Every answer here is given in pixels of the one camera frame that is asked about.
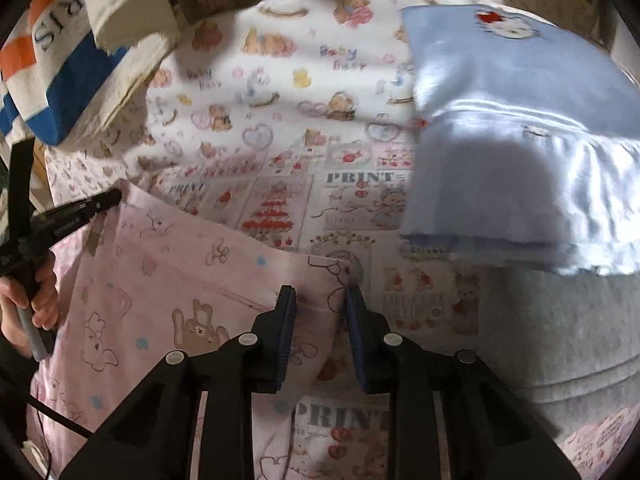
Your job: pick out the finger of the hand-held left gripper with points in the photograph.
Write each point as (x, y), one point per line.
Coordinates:
(85, 208)

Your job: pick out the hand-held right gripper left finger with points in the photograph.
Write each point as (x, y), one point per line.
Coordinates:
(286, 330)

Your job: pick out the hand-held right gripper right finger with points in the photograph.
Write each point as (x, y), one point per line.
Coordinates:
(354, 330)

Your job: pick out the pink printed pants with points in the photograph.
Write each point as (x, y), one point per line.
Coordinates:
(150, 285)

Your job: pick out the person's left forearm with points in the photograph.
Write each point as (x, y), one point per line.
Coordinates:
(12, 390)

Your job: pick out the person's left hand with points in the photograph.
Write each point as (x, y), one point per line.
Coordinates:
(45, 295)

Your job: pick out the orange blue striped towel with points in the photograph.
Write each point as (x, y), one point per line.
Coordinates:
(60, 85)

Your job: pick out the patchwork print bedsheet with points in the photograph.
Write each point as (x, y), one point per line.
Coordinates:
(350, 200)

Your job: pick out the grey cloth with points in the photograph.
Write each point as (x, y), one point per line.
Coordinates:
(550, 335)

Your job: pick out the white bear print bedsheet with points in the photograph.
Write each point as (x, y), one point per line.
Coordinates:
(280, 85)

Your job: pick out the light blue blanket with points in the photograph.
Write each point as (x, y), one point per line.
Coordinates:
(500, 125)

